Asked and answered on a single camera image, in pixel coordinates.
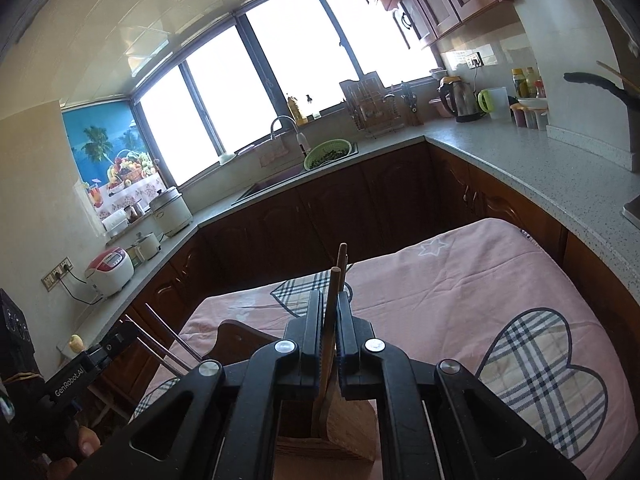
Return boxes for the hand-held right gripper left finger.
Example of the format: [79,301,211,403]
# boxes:
[75,290,326,480]

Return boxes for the white wall socket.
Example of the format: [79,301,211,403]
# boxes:
[452,49,498,69]

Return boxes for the dish rack with boards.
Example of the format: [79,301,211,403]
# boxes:
[340,72,407,138]

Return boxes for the spice jar set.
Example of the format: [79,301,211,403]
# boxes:
[510,97,550,131]

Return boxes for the yellow liquid bottle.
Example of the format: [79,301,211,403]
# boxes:
[286,92,307,126]

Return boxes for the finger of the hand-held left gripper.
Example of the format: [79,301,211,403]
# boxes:
[95,317,143,361]

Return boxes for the steel kitchen sink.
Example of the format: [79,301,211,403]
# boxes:
[232,142,361,206]

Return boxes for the small white pot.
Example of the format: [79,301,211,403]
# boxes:
[131,231,163,262]

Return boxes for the person's left hand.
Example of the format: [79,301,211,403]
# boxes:
[47,425,103,480]

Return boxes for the steel electric kettle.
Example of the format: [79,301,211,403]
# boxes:
[437,76,487,123]

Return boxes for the large white electric cooker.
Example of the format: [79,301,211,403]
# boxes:
[149,186,193,238]

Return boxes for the wooden spatula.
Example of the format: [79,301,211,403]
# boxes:
[596,60,640,93]

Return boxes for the silver metal chopstick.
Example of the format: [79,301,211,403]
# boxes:
[145,304,203,362]
[125,314,193,377]

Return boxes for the silver kitchen faucet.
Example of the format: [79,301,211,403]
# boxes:
[270,115,308,158]

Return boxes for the clear pitcher green handle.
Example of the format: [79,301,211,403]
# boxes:
[477,86,511,120]

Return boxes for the black handled knife set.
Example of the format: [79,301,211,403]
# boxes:
[400,81,425,127]

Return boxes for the long wall socket strip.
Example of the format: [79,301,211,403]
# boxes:
[42,257,72,291]

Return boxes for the pink plaid heart tablecloth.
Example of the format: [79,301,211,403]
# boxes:
[130,217,626,480]

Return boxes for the palm and fruit wall poster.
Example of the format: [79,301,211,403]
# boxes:
[61,97,166,221]

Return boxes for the grey kitchen countertop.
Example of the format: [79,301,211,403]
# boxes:
[57,120,640,361]

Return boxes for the black wok with lid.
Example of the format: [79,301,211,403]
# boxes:
[564,71,640,108]

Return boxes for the black power cable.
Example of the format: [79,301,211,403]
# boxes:
[60,270,103,306]

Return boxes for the pink and white rice cooker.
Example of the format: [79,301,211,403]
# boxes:
[84,246,135,297]

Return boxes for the green colander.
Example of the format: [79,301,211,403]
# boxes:
[303,140,351,171]

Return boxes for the dark wooden base cabinets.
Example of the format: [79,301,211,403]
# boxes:
[90,140,640,411]

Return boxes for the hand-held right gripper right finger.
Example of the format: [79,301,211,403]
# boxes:
[336,291,586,480]

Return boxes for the kitchen window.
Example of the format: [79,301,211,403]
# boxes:
[135,0,441,186]

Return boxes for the brown wooden utensil holder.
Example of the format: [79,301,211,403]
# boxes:
[215,319,378,480]

